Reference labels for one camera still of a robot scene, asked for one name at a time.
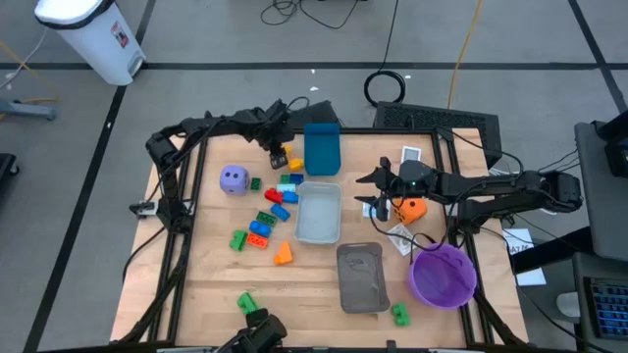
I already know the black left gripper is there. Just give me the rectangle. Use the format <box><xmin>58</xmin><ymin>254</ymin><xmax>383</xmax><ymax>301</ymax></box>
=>
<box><xmin>244</xmin><ymin>99</ymin><xmax>295</xmax><ymax>171</ymax></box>

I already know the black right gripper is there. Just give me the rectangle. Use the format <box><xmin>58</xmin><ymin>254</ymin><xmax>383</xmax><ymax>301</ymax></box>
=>
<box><xmin>353</xmin><ymin>156</ymin><xmax>439</xmax><ymax>223</ymax></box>

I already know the teal playing cards box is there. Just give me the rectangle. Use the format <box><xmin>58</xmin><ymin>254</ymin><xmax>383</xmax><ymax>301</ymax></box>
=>
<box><xmin>361</xmin><ymin>198</ymin><xmax>393</xmax><ymax>221</ymax></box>

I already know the orange foam die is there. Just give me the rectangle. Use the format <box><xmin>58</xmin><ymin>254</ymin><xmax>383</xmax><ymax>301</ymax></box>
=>
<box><xmin>392</xmin><ymin>197</ymin><xmax>429</xmax><ymax>227</ymax></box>

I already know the purple foam die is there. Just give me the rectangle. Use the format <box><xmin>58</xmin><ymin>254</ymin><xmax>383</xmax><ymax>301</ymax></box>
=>
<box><xmin>219</xmin><ymin>164</ymin><xmax>251</xmax><ymax>197</ymax></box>

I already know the orange toy brick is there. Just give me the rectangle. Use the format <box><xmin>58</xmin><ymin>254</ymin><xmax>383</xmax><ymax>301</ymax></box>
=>
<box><xmin>245</xmin><ymin>232</ymin><xmax>270</xmax><ymax>250</ymax></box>

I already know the large green peg block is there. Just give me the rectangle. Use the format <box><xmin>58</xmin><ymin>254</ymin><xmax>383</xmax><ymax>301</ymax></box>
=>
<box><xmin>391</xmin><ymin>302</ymin><xmax>412</xmax><ymax>328</ymax></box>
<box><xmin>229</xmin><ymin>229</ymin><xmax>249</xmax><ymax>252</ymax></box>
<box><xmin>236</xmin><ymin>291</ymin><xmax>260</xmax><ymax>316</ymax></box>

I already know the large orange peg block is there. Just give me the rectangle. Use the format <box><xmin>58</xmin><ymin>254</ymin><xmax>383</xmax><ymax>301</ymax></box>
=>
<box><xmin>273</xmin><ymin>240</ymin><xmax>294</xmax><ymax>267</ymax></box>

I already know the teal plastic bin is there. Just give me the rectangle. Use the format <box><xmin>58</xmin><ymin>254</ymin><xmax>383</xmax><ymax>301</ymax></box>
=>
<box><xmin>302</xmin><ymin>122</ymin><xmax>342</xmax><ymax>177</ymax></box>

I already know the black box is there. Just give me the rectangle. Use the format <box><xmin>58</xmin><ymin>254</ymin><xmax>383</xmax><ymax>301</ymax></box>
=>
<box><xmin>287</xmin><ymin>99</ymin><xmax>340</xmax><ymax>129</ymax></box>

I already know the white plastic bin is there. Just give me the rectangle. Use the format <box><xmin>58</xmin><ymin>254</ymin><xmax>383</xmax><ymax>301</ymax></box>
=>
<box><xmin>293</xmin><ymin>180</ymin><xmax>343</xmax><ymax>245</ymax></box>

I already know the grey translucent plastic bin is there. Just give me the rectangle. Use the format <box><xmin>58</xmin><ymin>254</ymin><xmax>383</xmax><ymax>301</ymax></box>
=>
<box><xmin>336</xmin><ymin>241</ymin><xmax>392</xmax><ymax>315</ymax></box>

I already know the black perforated computer case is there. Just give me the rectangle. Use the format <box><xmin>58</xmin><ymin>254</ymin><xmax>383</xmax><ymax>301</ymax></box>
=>
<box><xmin>373</xmin><ymin>101</ymin><xmax>503</xmax><ymax>171</ymax></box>

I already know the purple plastic bucket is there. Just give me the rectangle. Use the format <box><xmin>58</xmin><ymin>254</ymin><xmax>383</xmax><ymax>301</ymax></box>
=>
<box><xmin>407</xmin><ymin>243</ymin><xmax>478</xmax><ymax>311</ymax></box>

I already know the white paper sheet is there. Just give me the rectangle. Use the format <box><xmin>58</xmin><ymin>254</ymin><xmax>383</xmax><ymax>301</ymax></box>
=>
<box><xmin>501</xmin><ymin>227</ymin><xmax>548</xmax><ymax>287</ymax></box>

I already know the black desk leg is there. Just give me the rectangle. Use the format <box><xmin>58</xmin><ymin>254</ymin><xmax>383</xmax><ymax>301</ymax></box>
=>
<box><xmin>509</xmin><ymin>225</ymin><xmax>598</xmax><ymax>276</ymax></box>

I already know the white pedal trash can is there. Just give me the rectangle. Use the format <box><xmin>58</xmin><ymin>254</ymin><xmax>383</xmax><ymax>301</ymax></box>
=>
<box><xmin>33</xmin><ymin>0</ymin><xmax>147</xmax><ymax>87</ymax></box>

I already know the white computer mouse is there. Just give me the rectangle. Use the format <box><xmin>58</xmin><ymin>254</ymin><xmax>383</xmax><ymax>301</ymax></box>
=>
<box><xmin>555</xmin><ymin>291</ymin><xmax>583</xmax><ymax>319</ymax></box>

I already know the grey stand base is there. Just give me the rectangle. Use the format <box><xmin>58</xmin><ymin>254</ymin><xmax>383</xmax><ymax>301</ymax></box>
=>
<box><xmin>0</xmin><ymin>97</ymin><xmax>59</xmax><ymax>122</ymax></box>

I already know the laptop with lit keyboard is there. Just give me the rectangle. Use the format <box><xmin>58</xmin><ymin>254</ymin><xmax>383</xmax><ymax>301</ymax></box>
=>
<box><xmin>571</xmin><ymin>252</ymin><xmax>628</xmax><ymax>353</ymax></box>

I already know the black floor object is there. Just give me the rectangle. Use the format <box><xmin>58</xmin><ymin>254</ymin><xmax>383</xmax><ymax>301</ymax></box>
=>
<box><xmin>0</xmin><ymin>152</ymin><xmax>21</xmax><ymax>190</ymax></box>

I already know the black aluminium table frame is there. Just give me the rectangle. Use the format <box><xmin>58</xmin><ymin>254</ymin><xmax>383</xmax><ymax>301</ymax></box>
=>
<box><xmin>117</xmin><ymin>126</ymin><xmax>529</xmax><ymax>353</ymax></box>

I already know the black coiled cable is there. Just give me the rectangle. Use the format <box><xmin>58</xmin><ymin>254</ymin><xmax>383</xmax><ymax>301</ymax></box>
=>
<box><xmin>363</xmin><ymin>0</ymin><xmax>407</xmax><ymax>108</ymax></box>

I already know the black looped floor cable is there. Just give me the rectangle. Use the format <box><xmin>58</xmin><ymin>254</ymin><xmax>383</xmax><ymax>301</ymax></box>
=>
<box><xmin>259</xmin><ymin>0</ymin><xmax>362</xmax><ymax>29</ymax></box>

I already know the yellow cable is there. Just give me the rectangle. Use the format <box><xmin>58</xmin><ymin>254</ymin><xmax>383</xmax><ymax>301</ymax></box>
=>
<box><xmin>445</xmin><ymin>0</ymin><xmax>485</xmax><ymax>110</ymax></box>

